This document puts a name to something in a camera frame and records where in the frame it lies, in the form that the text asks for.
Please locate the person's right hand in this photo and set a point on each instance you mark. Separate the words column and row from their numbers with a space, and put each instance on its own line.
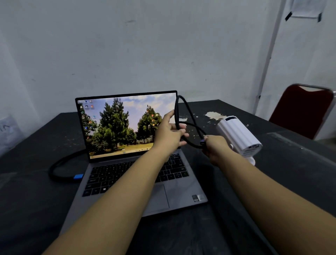
column 218, row 149

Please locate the person's right forearm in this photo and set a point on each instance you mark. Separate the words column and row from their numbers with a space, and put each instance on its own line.
column 275, row 210

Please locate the white wall pipe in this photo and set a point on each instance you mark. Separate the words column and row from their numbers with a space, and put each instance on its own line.
column 269, row 52

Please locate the handwritten paper note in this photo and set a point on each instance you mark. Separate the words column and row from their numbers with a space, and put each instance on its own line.
column 9, row 134

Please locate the person's left forearm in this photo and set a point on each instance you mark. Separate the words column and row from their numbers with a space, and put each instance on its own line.
column 118, row 210

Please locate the grey laptop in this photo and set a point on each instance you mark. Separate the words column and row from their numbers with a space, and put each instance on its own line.
column 118, row 126

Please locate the white paper with black tape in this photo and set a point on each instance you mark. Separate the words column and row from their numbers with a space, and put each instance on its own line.
column 307, row 8

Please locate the person's left hand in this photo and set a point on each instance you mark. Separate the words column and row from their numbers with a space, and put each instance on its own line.
column 168, row 136

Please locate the black plastic table cover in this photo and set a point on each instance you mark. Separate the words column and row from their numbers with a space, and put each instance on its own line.
column 288, row 170

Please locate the red chair with metal frame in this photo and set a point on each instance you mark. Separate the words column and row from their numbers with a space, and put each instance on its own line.
column 302, row 110

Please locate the white mini projector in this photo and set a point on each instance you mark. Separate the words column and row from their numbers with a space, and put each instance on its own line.
column 236, row 134

